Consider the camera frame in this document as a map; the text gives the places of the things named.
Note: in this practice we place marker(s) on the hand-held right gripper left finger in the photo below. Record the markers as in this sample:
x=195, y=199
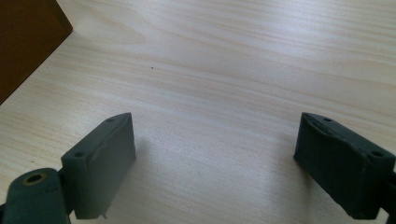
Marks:
x=99, y=168

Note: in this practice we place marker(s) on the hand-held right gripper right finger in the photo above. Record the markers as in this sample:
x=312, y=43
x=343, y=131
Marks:
x=342, y=168

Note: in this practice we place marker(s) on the brown cardboard box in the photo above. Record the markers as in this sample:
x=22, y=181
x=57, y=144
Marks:
x=25, y=40

